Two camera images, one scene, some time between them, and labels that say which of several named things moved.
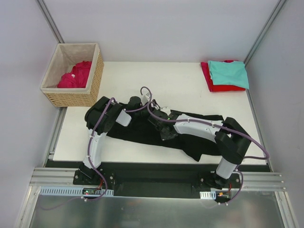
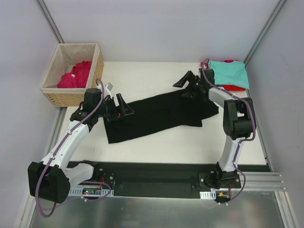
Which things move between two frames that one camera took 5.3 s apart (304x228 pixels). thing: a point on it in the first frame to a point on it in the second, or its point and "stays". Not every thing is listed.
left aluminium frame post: (50, 21) stays
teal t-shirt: (230, 73) stays
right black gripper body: (166, 135) to (190, 87)
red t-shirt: (206, 71) stays
